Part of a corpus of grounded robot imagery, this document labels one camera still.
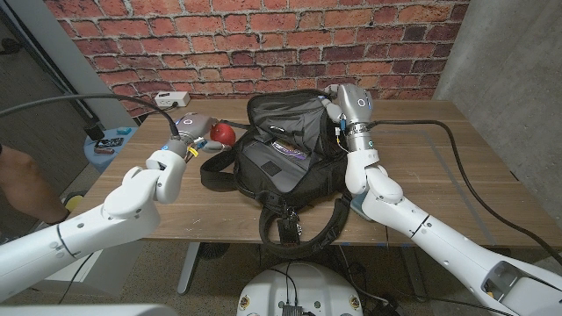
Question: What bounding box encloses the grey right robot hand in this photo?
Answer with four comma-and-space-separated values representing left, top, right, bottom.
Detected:
321, 82, 374, 136

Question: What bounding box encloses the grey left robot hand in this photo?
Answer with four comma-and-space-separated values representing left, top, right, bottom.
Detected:
169, 111, 233, 154

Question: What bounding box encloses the black backpack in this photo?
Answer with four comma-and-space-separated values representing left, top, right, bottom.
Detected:
199, 89, 352, 260

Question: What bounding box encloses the white power strip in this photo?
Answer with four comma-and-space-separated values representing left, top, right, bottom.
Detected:
154, 90, 191, 109

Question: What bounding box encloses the purple printed packet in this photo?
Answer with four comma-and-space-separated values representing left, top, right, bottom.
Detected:
270, 139, 308, 162

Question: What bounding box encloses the blue round stool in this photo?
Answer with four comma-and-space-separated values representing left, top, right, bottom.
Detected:
83, 126, 140, 173

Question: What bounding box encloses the teal sponge block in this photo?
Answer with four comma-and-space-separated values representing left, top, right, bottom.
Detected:
349, 190, 374, 223

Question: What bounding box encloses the black cylinder cup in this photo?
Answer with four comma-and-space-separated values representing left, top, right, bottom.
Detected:
83, 122, 105, 142

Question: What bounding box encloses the red brick printed backdrop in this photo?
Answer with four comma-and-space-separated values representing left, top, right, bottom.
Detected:
43, 0, 471, 118

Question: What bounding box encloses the black round floor fan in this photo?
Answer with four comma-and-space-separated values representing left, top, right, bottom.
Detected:
199, 242, 232, 261

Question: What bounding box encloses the black luggage tag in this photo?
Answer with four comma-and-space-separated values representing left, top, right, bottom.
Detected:
276, 217, 302, 245

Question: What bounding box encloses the grey table leg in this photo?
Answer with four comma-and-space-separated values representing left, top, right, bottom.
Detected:
177, 241, 201, 295

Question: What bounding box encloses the yellow round object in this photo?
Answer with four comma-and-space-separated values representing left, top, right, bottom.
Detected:
61, 192, 87, 216

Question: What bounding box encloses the white floor platform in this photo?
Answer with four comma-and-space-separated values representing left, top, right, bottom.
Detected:
43, 239, 146, 298

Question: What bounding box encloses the person's bare leg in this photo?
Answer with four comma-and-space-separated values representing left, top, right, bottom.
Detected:
0, 144, 71, 225

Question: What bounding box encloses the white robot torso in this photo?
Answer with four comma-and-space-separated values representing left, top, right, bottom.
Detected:
235, 262, 364, 316

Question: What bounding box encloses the black power strip cord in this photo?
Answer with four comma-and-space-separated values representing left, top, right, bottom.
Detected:
135, 101, 179, 119

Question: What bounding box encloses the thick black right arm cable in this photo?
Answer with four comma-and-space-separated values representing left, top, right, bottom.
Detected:
364, 118, 562, 267

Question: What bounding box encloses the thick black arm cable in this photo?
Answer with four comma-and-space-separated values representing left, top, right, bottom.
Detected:
364, 118, 562, 267
0, 92, 181, 138

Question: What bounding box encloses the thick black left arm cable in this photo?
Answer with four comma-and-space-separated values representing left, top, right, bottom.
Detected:
0, 92, 181, 138

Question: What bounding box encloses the grey door frame post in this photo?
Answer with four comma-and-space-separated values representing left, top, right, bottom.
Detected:
6, 0, 137, 128

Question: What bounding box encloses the thin black left arm wire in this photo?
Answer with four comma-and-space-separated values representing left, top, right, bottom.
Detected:
59, 254, 93, 304

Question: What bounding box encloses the black door handle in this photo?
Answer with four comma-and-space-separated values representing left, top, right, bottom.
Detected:
0, 38, 23, 56

